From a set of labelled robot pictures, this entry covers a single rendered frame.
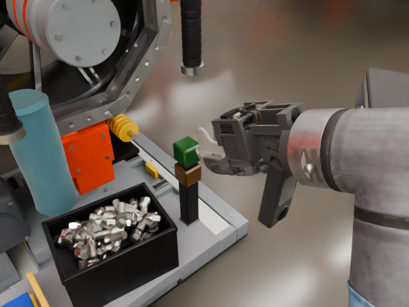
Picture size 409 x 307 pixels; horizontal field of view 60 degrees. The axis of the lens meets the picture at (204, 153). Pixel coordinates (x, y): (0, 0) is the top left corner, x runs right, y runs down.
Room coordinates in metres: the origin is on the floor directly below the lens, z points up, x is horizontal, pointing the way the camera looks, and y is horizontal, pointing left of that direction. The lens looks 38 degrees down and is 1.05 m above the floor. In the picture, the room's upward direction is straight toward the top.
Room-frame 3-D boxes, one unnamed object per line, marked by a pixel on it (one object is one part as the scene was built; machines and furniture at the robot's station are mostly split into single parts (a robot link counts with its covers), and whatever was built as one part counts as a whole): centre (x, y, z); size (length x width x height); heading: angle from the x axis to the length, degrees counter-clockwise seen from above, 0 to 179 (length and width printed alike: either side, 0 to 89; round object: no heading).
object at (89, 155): (0.74, 0.33, 0.48); 0.16 x 0.12 x 0.17; 40
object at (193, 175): (0.52, 0.03, 0.59); 0.04 x 0.04 x 0.04; 40
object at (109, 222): (0.41, 0.17, 0.51); 0.20 x 0.14 x 0.13; 122
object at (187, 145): (0.52, 0.03, 0.64); 0.04 x 0.04 x 0.04; 40
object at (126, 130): (0.86, 0.28, 0.51); 0.29 x 0.06 x 0.06; 40
